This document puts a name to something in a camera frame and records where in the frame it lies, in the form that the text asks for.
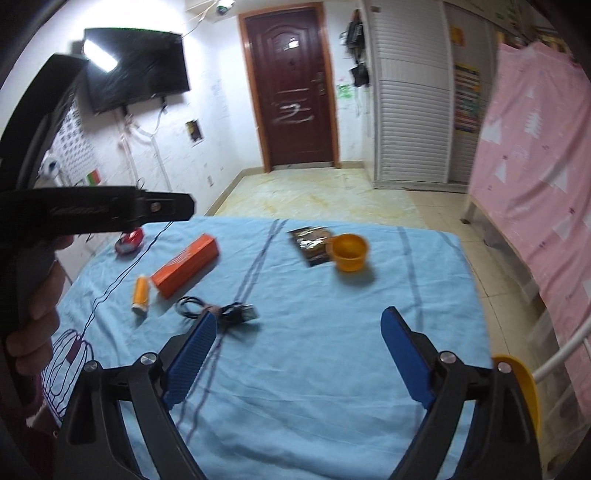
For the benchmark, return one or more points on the white charger plug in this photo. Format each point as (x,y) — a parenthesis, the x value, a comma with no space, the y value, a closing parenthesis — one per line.
(51,168)

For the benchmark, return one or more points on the person's left hand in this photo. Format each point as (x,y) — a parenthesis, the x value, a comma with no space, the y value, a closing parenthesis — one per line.
(39,314)

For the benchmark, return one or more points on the white security camera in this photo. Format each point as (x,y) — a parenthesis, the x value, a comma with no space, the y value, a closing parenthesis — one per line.
(225,6)

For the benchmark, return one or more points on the wall-mounted black television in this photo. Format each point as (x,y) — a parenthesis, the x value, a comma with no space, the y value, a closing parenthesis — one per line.
(138,69)

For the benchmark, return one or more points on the red and pink wrapper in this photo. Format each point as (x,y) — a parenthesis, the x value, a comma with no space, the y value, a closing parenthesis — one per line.
(130,243)

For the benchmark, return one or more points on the dark brown door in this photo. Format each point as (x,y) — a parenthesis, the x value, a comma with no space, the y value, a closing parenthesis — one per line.
(291,87)

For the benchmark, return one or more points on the large orange plastic container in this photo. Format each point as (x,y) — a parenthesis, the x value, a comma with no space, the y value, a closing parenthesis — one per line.
(521,387)

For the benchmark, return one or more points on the yellow sticker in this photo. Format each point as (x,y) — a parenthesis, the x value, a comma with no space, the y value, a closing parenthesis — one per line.
(457,35)

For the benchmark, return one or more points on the orange cardboard box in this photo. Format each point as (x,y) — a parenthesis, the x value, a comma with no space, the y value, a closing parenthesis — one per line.
(184,265)

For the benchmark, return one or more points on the small dark wall picture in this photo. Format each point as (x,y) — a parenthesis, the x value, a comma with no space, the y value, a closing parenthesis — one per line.
(194,131)

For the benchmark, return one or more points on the small black hanging bag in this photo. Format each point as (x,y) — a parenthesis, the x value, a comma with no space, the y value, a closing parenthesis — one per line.
(360,74)

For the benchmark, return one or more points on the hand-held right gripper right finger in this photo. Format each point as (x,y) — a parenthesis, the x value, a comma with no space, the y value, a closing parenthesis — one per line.
(408,357)

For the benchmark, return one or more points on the pink printed curtain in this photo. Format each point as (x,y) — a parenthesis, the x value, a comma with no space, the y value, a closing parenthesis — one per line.
(540,184)

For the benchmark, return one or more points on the white metal chair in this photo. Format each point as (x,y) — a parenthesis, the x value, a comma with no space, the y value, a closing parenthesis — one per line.
(563,350)

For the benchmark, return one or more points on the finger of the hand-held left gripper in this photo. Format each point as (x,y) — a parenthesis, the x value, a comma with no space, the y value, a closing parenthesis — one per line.
(168,205)

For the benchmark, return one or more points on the red and green sticker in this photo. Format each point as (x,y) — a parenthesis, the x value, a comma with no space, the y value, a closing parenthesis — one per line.
(93,177)

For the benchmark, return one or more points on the colourful grid poster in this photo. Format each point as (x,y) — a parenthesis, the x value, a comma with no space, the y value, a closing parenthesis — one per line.
(466,99)

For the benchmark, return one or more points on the small orange bottle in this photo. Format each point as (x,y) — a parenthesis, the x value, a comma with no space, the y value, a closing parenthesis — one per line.
(140,294)

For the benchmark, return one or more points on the small orange bowl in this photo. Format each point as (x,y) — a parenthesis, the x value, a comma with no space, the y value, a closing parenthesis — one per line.
(347,253)

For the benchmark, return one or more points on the light blue printed bedsheet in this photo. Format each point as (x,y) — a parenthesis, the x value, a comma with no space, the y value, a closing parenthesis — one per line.
(314,360)

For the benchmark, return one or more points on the eye chart poster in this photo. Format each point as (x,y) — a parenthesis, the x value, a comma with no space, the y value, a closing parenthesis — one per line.
(76,143)

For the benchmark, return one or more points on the brown foil packet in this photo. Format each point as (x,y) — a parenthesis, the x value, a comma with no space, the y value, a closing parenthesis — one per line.
(310,245)

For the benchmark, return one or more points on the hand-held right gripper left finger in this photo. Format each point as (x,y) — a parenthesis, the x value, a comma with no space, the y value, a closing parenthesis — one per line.
(191,353)

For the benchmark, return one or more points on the white slatted wardrobe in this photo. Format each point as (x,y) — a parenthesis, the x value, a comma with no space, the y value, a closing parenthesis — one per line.
(415,101)

